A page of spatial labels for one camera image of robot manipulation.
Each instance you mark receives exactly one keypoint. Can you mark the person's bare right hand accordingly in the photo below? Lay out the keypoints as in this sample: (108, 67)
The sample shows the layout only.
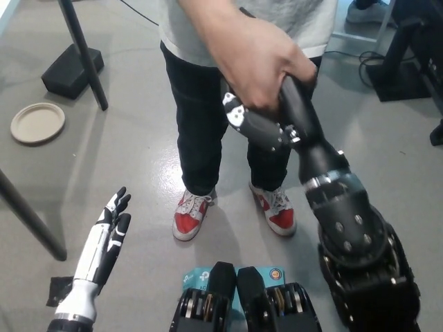
(256, 65)

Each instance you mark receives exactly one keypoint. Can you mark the teal router box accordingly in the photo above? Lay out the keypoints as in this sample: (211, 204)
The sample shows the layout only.
(194, 276)

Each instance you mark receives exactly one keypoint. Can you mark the black tape patch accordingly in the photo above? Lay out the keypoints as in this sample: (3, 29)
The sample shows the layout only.
(57, 292)

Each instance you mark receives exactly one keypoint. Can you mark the red white person's sneaker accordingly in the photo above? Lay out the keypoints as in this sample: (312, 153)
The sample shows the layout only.
(278, 214)
(188, 218)

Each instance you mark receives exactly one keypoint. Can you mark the red white person's right sneaker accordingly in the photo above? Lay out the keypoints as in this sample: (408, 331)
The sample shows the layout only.
(188, 218)

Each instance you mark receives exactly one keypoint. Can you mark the grey bystander shoe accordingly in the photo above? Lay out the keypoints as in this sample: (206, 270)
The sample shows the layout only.
(367, 15)

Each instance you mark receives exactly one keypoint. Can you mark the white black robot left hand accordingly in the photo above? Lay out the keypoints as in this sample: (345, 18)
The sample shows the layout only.
(95, 252)

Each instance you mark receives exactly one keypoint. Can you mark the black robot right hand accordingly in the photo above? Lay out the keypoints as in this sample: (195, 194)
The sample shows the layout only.
(311, 148)

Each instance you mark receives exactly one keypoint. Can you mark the black equipment frame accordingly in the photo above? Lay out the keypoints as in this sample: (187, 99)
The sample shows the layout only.
(431, 41)

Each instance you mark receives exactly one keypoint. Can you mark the black block stand base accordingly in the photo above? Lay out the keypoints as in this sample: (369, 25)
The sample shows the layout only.
(67, 77)

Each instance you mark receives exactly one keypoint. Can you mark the thick black table leg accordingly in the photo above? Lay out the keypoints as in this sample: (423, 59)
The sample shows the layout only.
(31, 218)

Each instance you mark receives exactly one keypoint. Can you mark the beige paper plate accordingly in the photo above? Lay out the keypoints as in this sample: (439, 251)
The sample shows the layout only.
(37, 124)

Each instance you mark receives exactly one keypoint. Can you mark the black slanted pole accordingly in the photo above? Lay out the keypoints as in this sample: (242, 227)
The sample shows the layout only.
(86, 55)

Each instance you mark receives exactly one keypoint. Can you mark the grey person's shirt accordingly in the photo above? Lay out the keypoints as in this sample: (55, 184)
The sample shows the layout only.
(311, 20)

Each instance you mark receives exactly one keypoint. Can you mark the red white person's left sneaker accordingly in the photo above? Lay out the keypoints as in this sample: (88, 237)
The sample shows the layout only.
(278, 214)

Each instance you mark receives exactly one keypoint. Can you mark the black monitor stand base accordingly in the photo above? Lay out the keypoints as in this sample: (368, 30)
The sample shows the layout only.
(398, 79)

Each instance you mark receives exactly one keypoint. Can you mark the white metal frame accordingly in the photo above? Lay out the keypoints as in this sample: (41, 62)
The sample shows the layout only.
(353, 36)

